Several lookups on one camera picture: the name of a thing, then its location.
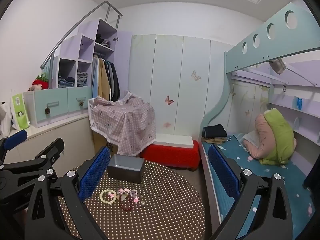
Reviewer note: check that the grey metal handrail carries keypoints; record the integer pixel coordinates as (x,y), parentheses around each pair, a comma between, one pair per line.
(108,12)

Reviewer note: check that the dark hanging jackets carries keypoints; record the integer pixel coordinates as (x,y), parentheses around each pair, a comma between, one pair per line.
(114,82)

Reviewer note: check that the red ottoman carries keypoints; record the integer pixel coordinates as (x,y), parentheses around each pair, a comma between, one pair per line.
(172,155)

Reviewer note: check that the folded tan garment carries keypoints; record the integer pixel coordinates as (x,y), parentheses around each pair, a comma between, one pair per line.
(215,140)

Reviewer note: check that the folded blue jeans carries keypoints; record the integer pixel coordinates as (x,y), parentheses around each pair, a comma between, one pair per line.
(66,82)

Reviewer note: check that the tan hanging coat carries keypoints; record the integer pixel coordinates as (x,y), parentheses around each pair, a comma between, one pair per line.
(103,82)

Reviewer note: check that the purple stair shelf unit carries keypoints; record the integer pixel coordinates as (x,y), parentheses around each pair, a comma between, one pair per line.
(87,30)

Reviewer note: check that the white board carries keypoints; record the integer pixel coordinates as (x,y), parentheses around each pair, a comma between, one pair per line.
(175,140)

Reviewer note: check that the light blue hanging shirt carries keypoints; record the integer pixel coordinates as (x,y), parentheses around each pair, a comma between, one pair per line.
(95,80)

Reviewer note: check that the white plastic bag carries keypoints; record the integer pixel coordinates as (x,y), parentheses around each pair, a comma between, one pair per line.
(3,120)

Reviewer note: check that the purple wall shelf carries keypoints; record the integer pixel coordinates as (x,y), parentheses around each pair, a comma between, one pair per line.
(285,103)

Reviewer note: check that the green and white bag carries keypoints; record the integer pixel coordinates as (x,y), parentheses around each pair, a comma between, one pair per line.
(20,112)

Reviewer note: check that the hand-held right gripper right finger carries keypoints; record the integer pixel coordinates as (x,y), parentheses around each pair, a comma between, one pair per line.
(222,177)

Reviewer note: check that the dark folded clothes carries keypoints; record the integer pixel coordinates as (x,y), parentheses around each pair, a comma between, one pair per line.
(102,40)

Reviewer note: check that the grey metal box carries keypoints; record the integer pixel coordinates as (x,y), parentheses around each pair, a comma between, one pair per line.
(125,172)

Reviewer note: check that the pink flower hair clip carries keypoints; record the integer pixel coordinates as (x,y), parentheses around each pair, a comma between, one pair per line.
(136,200)

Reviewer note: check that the dark cloth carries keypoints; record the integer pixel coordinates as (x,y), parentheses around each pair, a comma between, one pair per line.
(313,175)

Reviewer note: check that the cream cabinet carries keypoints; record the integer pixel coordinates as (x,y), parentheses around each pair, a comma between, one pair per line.
(50,135)

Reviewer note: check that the beige butterfly sticker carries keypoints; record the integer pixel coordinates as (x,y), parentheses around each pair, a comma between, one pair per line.
(196,75)

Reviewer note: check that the teal drawer unit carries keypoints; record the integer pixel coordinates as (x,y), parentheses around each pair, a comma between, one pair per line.
(57,102)

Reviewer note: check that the teal bunk bed frame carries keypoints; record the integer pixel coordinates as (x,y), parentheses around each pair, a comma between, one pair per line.
(250,52)

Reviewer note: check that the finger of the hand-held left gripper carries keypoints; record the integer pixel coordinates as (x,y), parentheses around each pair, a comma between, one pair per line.
(16,137)
(53,150)

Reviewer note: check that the white wardrobe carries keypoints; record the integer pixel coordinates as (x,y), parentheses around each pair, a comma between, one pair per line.
(162,62)

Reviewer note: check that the folded black garment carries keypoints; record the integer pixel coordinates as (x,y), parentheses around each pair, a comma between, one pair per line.
(215,130)

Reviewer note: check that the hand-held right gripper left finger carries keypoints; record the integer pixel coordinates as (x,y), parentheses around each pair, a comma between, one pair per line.
(93,175)

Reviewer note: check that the strawberry plush toy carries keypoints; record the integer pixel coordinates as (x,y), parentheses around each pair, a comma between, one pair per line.
(40,83)

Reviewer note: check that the pink checked cloth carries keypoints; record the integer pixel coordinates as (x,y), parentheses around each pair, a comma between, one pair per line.
(122,125)

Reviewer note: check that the grey hanging pouch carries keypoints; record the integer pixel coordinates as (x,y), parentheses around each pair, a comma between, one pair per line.
(277,66)

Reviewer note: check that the blue patterned bed sheet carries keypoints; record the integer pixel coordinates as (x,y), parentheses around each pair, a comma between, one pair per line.
(295,195)

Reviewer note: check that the pink and green quilt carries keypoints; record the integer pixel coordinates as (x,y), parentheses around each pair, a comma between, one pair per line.
(277,135)

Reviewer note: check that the pink butterfly sticker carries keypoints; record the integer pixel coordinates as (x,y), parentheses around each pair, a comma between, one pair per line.
(169,100)

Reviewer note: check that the folded grey jeans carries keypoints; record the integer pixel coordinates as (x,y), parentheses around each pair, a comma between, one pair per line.
(82,78)

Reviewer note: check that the small blue box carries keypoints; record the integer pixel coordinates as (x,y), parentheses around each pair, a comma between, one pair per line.
(298,103)

